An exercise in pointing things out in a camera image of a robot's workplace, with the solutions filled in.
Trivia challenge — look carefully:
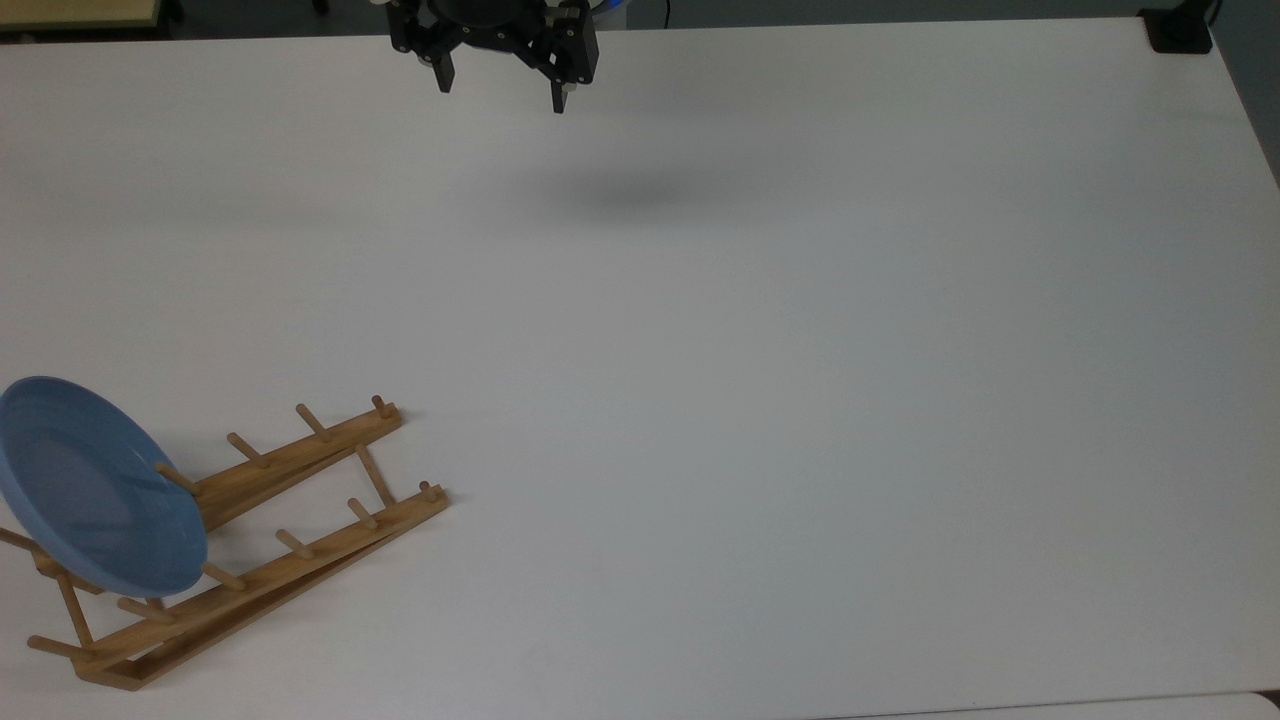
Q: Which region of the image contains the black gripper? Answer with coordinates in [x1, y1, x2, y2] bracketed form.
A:
[388, 0, 601, 114]

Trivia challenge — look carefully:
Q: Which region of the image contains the blue plate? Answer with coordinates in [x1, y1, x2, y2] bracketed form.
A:
[0, 376, 209, 599]

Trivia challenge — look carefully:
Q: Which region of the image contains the wooden plate rack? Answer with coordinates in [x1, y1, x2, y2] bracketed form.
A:
[0, 395, 450, 692]

